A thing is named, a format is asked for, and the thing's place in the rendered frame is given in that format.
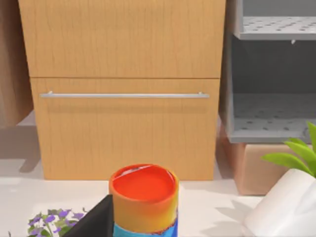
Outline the white plant pot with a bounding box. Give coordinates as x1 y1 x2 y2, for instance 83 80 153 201
241 168 316 237

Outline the green leafy plant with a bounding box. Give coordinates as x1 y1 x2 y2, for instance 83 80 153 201
261 120 316 178

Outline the purple flower plant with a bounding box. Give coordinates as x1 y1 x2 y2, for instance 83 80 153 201
26 207 87 237

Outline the orange and blue can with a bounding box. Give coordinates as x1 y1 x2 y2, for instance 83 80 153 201
109 163 179 237

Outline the wooden drawer front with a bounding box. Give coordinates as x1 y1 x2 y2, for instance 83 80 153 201
29 77 221 181

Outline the wooden cupboard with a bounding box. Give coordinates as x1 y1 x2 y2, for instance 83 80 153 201
0 0 237 181

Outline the salmon-coloured box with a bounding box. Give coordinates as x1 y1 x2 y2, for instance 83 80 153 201
222 142 316 197

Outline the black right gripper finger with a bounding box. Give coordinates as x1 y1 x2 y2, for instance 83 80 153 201
62 194 114 237

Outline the grey pierced drawer inside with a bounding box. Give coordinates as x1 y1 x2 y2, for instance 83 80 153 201
228 0 316 144

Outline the long metal handle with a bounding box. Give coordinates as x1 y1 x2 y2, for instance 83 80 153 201
39 91 210 99

